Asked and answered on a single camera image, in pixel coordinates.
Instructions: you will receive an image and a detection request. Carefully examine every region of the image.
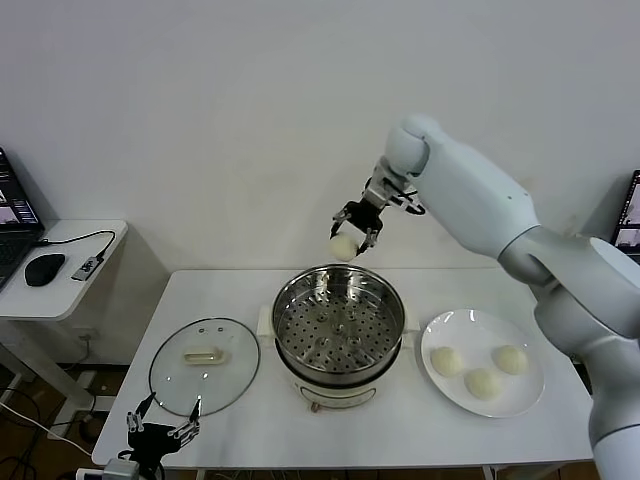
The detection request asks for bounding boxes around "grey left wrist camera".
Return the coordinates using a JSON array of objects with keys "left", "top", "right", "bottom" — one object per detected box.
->
[{"left": 74, "top": 458, "right": 139, "bottom": 480}]

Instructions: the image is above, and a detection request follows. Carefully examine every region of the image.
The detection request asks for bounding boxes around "white steamed baozi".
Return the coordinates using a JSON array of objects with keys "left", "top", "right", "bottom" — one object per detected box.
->
[
  {"left": 492, "top": 344, "right": 530, "bottom": 375},
  {"left": 464, "top": 368, "right": 503, "bottom": 400},
  {"left": 430, "top": 346, "right": 463, "bottom": 378},
  {"left": 328, "top": 234, "right": 360, "bottom": 261}
]

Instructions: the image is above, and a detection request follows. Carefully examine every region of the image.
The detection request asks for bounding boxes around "perforated stainless steel steamer basket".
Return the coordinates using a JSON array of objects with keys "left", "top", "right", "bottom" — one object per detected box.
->
[{"left": 257, "top": 264, "right": 419, "bottom": 385}]

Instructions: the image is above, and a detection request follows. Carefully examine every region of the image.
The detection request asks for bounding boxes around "black computer mouse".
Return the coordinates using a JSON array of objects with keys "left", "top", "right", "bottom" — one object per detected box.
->
[{"left": 24, "top": 253, "right": 67, "bottom": 288}]

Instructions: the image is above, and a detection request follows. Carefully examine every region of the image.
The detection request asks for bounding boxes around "white floor cable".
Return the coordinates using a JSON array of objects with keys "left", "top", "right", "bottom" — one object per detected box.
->
[{"left": 0, "top": 402, "right": 96, "bottom": 456}]

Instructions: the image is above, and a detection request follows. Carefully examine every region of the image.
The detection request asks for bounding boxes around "black usb hub cable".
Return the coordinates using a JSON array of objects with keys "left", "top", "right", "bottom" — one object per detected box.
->
[{"left": 35, "top": 229, "right": 117, "bottom": 261}]

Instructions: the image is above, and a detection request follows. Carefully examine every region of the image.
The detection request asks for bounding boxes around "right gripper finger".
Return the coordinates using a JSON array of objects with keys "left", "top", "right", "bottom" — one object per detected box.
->
[
  {"left": 329, "top": 210, "right": 351, "bottom": 239},
  {"left": 356, "top": 227, "right": 382, "bottom": 257}
]

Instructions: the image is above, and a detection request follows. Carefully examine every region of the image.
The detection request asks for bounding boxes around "white round plate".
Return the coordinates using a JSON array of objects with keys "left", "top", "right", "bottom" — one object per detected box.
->
[{"left": 420, "top": 308, "right": 546, "bottom": 419}]

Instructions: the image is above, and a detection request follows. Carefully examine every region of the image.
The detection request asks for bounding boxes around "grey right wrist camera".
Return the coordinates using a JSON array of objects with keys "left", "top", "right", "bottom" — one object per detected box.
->
[{"left": 392, "top": 189, "right": 426, "bottom": 217}]

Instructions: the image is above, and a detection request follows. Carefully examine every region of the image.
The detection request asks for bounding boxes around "glass lid with cream handle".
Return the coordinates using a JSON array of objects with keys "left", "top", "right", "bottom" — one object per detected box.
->
[{"left": 148, "top": 316, "right": 262, "bottom": 417}]

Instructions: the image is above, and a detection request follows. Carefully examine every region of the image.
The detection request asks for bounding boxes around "cream electric cooking pot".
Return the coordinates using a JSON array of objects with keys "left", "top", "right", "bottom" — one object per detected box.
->
[{"left": 272, "top": 332, "right": 415, "bottom": 414}]

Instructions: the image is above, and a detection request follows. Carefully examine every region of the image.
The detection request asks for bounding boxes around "black laptop beside mouse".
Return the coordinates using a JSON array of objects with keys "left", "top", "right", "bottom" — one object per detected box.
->
[{"left": 0, "top": 146, "right": 46, "bottom": 291}]

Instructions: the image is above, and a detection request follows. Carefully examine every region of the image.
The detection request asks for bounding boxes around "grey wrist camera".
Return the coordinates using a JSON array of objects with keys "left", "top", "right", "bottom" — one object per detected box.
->
[
  {"left": 392, "top": 189, "right": 426, "bottom": 217},
  {"left": 74, "top": 458, "right": 139, "bottom": 480}
]

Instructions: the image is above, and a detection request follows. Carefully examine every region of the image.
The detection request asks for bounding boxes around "white side table with mouse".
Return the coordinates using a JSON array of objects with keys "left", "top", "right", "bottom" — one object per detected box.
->
[{"left": 0, "top": 218, "right": 130, "bottom": 416}]

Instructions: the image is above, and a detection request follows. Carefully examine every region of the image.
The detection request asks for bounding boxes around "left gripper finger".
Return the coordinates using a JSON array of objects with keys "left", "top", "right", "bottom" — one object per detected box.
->
[
  {"left": 125, "top": 392, "right": 156, "bottom": 432},
  {"left": 168, "top": 394, "right": 204, "bottom": 437}
]

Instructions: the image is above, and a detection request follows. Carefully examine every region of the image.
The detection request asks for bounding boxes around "grey usb hub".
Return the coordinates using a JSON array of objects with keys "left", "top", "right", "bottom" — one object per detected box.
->
[{"left": 71, "top": 253, "right": 105, "bottom": 282}]

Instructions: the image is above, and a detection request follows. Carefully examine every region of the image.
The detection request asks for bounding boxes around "black laptop with two cables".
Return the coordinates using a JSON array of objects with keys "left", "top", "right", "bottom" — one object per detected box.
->
[{"left": 613, "top": 169, "right": 640, "bottom": 249}]

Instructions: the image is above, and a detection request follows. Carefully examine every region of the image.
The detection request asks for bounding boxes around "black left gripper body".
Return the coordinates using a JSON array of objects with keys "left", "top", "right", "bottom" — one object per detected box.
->
[{"left": 127, "top": 422, "right": 177, "bottom": 464}]

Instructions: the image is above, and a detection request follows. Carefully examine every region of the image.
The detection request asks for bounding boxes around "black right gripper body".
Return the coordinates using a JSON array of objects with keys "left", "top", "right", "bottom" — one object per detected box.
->
[{"left": 342, "top": 198, "right": 385, "bottom": 235}]

